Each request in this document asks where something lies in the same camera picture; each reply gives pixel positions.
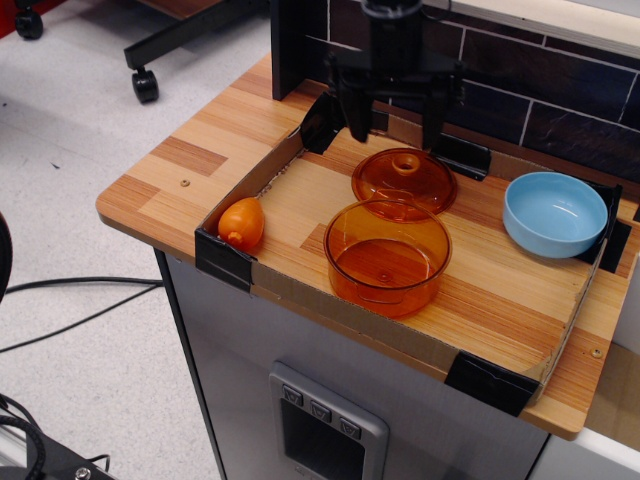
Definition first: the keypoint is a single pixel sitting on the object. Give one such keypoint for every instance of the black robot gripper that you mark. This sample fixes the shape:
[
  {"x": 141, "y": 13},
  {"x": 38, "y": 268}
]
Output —
[{"x": 355, "y": 79}]

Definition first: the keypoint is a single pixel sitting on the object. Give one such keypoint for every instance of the orange transparent pot lid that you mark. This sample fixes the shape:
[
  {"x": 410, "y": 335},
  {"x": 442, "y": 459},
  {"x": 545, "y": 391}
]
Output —
[{"x": 408, "y": 175}]

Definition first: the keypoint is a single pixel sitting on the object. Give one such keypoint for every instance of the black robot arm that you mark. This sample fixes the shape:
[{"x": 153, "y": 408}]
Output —
[{"x": 397, "y": 66}]

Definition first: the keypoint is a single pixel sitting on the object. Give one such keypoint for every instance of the orange transparent plastic pot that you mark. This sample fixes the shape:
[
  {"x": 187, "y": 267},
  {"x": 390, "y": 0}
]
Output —
[{"x": 387, "y": 256}]

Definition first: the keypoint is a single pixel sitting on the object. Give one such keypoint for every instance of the dark brick backsplash panel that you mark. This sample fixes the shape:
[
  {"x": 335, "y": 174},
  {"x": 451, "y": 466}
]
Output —
[{"x": 554, "y": 96}]

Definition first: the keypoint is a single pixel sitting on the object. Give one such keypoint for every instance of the light blue bowl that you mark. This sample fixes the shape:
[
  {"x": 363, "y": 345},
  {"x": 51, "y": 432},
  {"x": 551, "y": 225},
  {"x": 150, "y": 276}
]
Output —
[{"x": 553, "y": 215}]

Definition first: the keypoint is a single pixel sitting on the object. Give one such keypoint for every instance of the orange toy carrot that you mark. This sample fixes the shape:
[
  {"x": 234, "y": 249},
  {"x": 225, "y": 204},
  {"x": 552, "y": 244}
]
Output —
[{"x": 242, "y": 224}]

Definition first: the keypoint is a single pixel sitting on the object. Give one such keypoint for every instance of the black chair base with caster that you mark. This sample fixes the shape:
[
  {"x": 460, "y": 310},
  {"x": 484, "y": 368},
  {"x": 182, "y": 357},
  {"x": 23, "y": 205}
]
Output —
[{"x": 193, "y": 18}]

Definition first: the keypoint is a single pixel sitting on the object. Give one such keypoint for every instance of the cardboard fence with black tape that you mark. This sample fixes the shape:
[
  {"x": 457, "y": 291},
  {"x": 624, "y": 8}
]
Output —
[{"x": 551, "y": 321}]

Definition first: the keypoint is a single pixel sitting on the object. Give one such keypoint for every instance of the grey toy kitchen cabinet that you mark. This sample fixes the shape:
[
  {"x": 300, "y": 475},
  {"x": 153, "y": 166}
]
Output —
[{"x": 231, "y": 339}]

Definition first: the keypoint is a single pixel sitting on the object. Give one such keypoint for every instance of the grey oven control panel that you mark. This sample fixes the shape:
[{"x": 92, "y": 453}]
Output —
[{"x": 322, "y": 435}]

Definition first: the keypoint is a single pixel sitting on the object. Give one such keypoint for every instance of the black caster wheel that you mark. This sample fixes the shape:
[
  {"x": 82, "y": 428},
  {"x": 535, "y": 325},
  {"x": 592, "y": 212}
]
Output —
[{"x": 28, "y": 23}]

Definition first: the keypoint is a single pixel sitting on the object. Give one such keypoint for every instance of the black equipment corner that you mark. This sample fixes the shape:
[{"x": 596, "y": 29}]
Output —
[{"x": 28, "y": 453}]

